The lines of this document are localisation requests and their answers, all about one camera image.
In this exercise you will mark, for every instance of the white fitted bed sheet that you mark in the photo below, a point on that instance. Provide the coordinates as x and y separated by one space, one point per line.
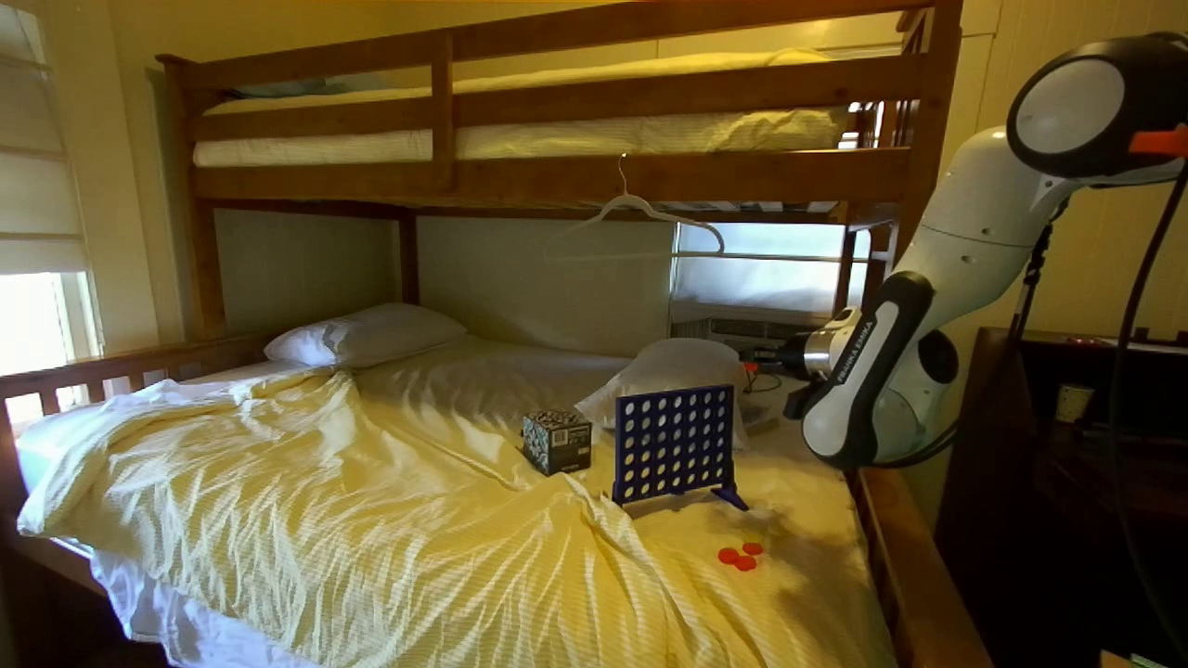
560 371

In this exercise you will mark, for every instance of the small patterned box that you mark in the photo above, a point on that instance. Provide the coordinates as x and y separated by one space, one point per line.
554 442

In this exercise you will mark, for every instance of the yellow bed sheet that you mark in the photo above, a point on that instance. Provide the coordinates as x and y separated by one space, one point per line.
372 522

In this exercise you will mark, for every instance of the window with white blind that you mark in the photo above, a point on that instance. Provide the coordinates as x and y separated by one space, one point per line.
40 187

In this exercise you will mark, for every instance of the white bunk mattress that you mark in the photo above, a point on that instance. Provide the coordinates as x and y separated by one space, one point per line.
744 128

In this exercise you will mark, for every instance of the wooden bunk bed frame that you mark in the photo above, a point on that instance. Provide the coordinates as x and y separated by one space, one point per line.
560 178

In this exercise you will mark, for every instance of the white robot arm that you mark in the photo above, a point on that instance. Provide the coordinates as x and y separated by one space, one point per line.
979 208

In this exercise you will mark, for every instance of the blue connect four frame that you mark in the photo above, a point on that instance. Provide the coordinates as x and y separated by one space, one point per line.
674 395

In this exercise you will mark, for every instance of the white clothes hanger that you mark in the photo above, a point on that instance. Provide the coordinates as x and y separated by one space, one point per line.
634 206

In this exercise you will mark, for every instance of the dark wooden desk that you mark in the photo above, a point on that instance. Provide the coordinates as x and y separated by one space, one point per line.
1077 495

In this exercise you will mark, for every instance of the orange-red game chip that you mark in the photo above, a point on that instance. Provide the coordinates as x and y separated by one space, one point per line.
748 567
755 547
729 557
752 368

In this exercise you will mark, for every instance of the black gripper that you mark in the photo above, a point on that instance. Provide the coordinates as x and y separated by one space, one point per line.
783 375

